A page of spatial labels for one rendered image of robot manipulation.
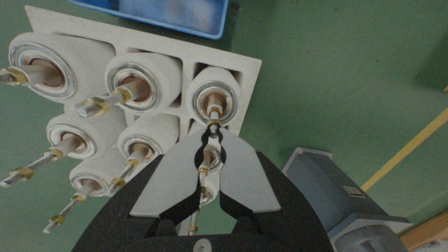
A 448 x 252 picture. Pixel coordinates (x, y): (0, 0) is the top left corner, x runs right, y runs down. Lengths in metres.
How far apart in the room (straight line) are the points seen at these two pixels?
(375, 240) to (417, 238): 1.50
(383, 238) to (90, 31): 0.75
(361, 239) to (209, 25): 0.68
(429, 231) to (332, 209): 1.49
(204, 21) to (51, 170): 0.92
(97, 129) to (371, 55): 0.76
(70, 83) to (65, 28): 0.11
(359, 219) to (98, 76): 0.62
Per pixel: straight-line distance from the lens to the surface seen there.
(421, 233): 2.04
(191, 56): 0.28
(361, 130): 0.81
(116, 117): 0.36
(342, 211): 0.55
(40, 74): 0.29
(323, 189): 0.58
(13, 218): 1.56
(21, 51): 0.32
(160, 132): 0.28
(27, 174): 0.31
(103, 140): 0.33
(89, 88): 0.29
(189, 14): 0.46
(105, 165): 0.40
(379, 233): 0.57
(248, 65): 0.28
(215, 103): 0.19
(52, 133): 0.37
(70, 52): 0.29
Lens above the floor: 0.45
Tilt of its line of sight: 61 degrees down
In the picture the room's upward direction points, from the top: 175 degrees clockwise
